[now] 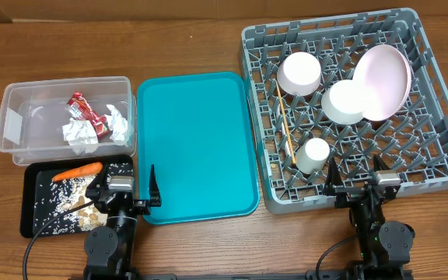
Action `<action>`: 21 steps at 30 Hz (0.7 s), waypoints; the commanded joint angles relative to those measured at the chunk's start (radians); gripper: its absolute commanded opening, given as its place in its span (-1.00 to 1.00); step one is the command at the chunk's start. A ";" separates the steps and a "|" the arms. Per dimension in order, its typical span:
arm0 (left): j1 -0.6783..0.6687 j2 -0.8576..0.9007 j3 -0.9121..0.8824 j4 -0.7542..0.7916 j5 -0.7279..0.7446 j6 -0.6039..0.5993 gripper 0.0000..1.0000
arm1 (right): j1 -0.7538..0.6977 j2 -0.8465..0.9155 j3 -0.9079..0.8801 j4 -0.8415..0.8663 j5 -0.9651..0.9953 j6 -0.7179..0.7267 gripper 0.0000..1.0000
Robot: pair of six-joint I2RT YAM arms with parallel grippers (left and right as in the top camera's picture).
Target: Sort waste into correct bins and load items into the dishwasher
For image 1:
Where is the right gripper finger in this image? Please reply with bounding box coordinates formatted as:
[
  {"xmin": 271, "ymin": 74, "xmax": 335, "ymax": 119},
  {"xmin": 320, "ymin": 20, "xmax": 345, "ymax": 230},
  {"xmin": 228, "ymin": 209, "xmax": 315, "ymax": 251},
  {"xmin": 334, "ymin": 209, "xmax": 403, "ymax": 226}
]
[
  {"xmin": 323, "ymin": 157, "xmax": 342, "ymax": 194},
  {"xmin": 373, "ymin": 154, "xmax": 390, "ymax": 172}
]

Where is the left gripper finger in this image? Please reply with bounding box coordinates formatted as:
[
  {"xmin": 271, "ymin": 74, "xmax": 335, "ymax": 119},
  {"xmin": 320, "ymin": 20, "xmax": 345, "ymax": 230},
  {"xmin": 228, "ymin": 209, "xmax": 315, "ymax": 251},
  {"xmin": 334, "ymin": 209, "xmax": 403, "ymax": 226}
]
[
  {"xmin": 149, "ymin": 164, "xmax": 162, "ymax": 206},
  {"xmin": 87, "ymin": 170, "xmax": 107, "ymax": 192}
]

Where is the orange carrot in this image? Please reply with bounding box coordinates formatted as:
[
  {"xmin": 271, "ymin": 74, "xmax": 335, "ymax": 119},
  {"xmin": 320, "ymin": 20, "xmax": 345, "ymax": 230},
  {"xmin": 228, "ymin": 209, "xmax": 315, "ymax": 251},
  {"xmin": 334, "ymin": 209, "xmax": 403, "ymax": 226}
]
[{"xmin": 51, "ymin": 162, "xmax": 103, "ymax": 181}]

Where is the white plastic cup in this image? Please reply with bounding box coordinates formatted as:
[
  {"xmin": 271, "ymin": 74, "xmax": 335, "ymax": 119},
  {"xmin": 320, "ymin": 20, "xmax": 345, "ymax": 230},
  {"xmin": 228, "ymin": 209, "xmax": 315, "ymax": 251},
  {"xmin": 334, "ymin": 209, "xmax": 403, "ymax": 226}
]
[{"xmin": 295, "ymin": 138, "xmax": 330, "ymax": 174}]

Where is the white napkin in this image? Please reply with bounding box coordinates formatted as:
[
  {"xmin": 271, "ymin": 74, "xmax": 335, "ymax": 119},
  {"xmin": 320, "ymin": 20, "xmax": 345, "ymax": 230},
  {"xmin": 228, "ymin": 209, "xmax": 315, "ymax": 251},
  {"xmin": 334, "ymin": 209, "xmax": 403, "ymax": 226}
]
[
  {"xmin": 106, "ymin": 104, "xmax": 128, "ymax": 144},
  {"xmin": 62, "ymin": 118, "xmax": 99, "ymax": 155}
]

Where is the wooden chopstick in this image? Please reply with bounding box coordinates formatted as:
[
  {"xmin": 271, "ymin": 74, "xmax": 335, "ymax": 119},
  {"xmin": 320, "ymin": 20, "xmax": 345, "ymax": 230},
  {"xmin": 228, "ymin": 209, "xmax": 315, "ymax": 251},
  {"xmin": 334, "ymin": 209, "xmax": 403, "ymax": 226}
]
[{"xmin": 275, "ymin": 80, "xmax": 296, "ymax": 165}]

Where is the small white plate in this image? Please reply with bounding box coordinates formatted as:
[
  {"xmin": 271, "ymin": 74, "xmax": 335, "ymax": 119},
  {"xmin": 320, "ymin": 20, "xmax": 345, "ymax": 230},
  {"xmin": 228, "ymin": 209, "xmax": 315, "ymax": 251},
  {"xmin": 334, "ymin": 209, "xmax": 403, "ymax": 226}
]
[{"xmin": 321, "ymin": 79, "xmax": 373, "ymax": 125}]

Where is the red snack wrapper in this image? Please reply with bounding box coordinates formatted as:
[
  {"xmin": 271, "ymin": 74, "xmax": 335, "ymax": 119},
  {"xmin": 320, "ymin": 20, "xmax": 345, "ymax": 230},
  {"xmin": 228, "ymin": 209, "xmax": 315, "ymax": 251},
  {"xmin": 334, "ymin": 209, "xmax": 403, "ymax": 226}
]
[{"xmin": 67, "ymin": 92, "xmax": 110, "ymax": 138}]

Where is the large white plate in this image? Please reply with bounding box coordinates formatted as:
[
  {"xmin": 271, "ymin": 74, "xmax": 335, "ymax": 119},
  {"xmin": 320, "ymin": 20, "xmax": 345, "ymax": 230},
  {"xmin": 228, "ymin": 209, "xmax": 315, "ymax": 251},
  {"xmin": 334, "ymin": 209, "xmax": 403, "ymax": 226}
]
[{"xmin": 352, "ymin": 44, "xmax": 411, "ymax": 121}]

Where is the bowl with nuts and crumbs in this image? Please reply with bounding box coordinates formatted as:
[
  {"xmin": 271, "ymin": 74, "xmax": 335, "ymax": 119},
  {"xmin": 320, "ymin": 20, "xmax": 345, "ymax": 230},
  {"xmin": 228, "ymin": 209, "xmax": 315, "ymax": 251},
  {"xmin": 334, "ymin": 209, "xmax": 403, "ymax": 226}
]
[{"xmin": 277, "ymin": 52, "xmax": 321, "ymax": 96}]

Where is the white plastic fork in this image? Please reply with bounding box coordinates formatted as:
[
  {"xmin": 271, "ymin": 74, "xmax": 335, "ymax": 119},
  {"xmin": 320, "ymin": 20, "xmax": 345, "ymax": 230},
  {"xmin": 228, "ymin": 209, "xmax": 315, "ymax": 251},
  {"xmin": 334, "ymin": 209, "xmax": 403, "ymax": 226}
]
[{"xmin": 276, "ymin": 106, "xmax": 292, "ymax": 156}]

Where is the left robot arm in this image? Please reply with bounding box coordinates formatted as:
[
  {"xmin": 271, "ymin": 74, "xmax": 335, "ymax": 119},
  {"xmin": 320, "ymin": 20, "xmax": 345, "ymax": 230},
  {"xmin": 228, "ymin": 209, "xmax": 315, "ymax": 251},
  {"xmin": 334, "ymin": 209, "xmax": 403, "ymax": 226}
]
[{"xmin": 83, "ymin": 166, "xmax": 162, "ymax": 279}]

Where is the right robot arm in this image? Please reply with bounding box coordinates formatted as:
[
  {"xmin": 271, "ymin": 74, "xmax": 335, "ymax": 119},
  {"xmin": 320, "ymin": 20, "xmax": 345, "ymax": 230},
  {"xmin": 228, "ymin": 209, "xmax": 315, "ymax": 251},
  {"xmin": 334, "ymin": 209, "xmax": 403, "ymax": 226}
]
[{"xmin": 315, "ymin": 155, "xmax": 415, "ymax": 280}]

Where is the grey dishwasher rack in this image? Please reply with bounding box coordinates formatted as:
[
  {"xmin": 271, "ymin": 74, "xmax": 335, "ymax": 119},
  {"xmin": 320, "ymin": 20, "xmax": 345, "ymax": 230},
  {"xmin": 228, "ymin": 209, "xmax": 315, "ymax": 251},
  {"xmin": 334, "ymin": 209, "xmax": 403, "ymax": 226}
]
[{"xmin": 241, "ymin": 8, "xmax": 448, "ymax": 214}]

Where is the black plastic tray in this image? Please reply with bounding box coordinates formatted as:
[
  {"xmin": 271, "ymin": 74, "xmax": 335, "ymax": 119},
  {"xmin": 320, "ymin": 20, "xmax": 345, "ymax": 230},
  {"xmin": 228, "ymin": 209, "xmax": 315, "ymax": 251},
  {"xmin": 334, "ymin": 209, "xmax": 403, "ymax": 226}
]
[{"xmin": 20, "ymin": 155, "xmax": 134, "ymax": 238}]

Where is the clear plastic storage bin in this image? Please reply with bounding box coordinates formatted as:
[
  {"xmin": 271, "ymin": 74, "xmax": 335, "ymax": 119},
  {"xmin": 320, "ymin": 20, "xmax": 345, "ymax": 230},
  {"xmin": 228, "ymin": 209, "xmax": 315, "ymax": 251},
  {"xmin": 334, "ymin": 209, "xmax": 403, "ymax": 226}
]
[{"xmin": 0, "ymin": 76, "xmax": 136, "ymax": 166}]

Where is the teal serving tray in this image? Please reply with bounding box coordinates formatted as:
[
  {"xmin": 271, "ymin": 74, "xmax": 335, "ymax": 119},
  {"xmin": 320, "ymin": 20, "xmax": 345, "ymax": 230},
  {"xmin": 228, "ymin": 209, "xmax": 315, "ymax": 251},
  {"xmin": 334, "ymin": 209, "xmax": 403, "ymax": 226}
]
[{"xmin": 137, "ymin": 72, "xmax": 260, "ymax": 225}]

